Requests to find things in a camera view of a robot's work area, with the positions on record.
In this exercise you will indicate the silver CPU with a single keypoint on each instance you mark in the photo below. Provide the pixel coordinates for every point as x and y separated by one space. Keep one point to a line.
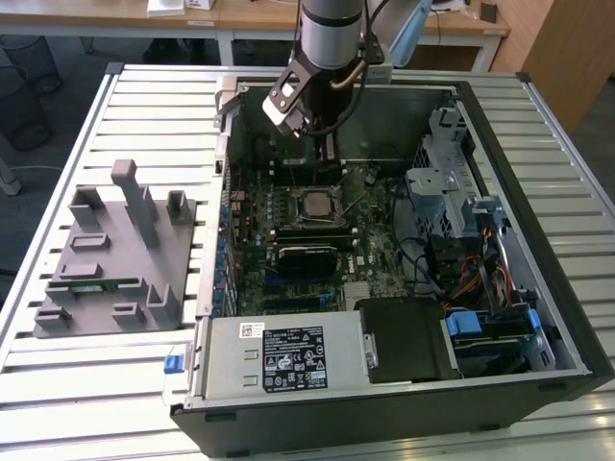
318 202

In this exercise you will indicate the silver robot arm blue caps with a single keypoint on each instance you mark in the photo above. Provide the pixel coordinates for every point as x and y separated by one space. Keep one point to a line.
331 33

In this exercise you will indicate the CPU socket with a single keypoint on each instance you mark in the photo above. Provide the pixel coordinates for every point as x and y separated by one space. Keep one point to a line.
298 218

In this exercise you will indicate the RAM slot white clips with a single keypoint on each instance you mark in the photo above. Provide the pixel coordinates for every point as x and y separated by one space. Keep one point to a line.
312 233
305 178
305 166

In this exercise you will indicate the metal locking lever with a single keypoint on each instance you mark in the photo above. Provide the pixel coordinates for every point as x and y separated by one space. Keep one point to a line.
293 177

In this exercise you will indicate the silver metal drive cage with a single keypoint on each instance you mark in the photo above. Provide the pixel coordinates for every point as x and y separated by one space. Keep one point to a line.
425 185

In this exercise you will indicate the green motherboard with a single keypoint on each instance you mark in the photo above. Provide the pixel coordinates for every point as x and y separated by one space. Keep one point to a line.
379 249

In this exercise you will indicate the white box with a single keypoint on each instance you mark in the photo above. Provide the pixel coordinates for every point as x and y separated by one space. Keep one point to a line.
165 7
199 4

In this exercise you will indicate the grey plastic bay latch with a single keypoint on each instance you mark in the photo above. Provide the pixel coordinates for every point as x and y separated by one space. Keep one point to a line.
483 205

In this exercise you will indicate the small black box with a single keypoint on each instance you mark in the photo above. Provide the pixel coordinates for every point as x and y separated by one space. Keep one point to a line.
488 12

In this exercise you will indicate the silver chipset heatsink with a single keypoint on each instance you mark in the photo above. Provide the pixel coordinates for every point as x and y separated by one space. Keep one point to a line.
356 291

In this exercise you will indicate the black expansion slot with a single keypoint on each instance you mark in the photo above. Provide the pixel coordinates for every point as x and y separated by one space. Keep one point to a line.
288 302

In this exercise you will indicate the wooden cabinet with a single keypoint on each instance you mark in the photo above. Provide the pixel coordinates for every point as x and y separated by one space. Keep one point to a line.
567 57

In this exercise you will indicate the grey parts rack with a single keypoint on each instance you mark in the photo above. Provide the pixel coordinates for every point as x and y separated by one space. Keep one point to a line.
120 249

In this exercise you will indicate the hard disk in blue carrier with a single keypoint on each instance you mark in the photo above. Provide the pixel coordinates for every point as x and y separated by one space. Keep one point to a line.
463 326

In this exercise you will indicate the silver power supply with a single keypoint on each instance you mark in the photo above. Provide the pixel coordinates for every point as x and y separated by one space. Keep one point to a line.
226 355

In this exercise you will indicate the green RAM stick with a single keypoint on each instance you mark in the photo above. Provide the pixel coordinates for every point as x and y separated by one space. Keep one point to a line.
111 285

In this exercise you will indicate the black mesh waste bin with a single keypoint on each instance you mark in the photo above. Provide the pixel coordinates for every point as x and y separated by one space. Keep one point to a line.
24 115
38 57

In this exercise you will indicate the blue case latch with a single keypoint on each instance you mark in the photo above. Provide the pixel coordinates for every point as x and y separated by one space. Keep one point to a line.
174 364

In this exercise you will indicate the black open PC case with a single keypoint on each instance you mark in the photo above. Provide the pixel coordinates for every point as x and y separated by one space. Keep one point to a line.
336 422

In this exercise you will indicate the grey desk foot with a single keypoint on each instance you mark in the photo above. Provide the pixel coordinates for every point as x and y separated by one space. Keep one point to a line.
9 177

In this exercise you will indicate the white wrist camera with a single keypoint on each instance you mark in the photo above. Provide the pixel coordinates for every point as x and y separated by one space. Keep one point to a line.
277 111

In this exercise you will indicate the wooden desk white frame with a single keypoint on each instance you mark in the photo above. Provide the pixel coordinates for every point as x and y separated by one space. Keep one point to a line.
120 19
471 26

